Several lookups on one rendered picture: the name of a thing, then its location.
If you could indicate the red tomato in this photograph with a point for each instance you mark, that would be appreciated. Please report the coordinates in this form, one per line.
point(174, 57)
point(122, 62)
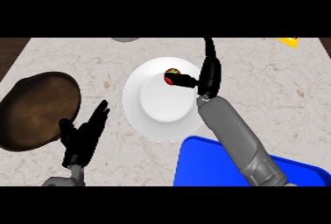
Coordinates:
point(172, 75)

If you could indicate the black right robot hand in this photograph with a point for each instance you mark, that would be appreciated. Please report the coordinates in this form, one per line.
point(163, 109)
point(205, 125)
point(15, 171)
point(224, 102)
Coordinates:
point(210, 76)

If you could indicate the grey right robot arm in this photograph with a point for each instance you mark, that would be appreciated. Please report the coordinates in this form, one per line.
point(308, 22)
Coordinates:
point(242, 145)

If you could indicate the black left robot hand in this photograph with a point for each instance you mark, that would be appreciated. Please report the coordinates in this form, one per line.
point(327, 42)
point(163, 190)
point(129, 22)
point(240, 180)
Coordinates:
point(83, 140)

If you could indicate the yellow object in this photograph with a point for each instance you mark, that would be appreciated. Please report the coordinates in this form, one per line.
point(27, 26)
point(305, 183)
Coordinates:
point(290, 41)

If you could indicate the white round plate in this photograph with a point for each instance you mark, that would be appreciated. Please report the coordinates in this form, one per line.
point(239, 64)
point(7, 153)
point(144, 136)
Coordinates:
point(160, 100)

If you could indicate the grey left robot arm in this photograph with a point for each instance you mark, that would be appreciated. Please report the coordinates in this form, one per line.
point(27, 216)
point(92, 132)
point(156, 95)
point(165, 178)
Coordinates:
point(69, 178)

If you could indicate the grey round object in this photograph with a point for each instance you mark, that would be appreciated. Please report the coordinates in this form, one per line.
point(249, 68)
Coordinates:
point(126, 39)

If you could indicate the blue tray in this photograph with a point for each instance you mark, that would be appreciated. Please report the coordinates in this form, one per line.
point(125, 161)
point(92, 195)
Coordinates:
point(208, 167)

